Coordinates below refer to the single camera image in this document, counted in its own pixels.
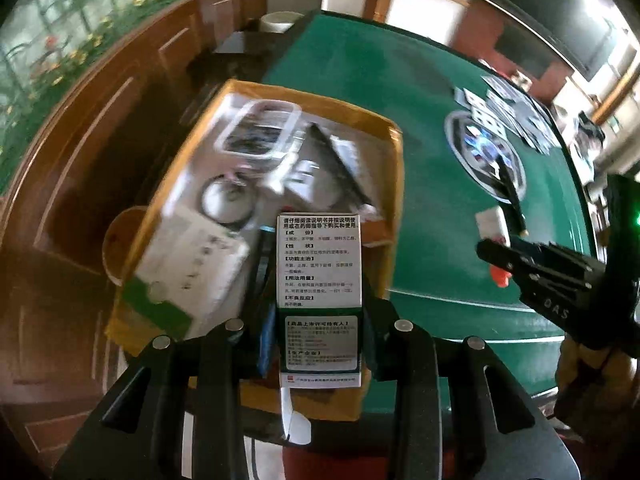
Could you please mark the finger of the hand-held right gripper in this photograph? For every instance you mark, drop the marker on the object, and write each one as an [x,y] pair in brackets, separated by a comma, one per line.
[530,260]

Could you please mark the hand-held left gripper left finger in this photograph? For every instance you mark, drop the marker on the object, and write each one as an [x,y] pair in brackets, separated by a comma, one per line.
[265,355]

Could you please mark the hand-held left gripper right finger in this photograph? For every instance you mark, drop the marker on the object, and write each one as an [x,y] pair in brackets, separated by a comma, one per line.
[375,350]

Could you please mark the white bottle orange cap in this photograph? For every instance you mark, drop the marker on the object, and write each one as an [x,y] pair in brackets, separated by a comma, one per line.
[492,222]

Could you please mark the white medicine box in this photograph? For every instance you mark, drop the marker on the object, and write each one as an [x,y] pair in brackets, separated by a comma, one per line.
[320,270]

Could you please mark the white box green label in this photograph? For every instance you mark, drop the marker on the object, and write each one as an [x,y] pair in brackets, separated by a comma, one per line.
[190,265]

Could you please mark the beige tape roll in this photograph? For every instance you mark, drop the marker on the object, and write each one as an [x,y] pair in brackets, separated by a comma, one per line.
[235,218]

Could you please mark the yellow cardboard box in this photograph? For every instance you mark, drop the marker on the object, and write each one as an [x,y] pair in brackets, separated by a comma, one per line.
[392,185]

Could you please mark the white charger adapter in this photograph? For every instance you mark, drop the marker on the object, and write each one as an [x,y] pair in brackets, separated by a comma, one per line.
[295,175]

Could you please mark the clear plastic lidded container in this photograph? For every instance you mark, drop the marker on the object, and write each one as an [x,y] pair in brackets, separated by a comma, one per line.
[255,135]

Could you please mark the person's right hand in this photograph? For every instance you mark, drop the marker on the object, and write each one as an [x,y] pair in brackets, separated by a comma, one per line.
[585,370]

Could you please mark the black marker beige cap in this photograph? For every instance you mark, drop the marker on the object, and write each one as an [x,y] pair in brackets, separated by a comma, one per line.
[512,195]

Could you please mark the pile of plastic bags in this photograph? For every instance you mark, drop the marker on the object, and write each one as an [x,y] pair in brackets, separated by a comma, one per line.
[587,135]

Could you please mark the scattered playing cards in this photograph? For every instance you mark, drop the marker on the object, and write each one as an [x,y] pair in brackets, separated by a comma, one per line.
[520,110]

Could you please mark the round wooden stool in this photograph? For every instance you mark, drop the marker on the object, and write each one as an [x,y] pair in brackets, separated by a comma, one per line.
[117,245]

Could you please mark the white bucket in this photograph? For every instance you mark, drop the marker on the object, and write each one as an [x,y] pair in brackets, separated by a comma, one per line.
[276,22]

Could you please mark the dark wall screen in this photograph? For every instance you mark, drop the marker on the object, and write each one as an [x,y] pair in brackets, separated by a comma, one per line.
[550,25]

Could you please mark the floral wall poster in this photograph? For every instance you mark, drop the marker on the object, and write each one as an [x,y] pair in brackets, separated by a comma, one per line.
[50,60]

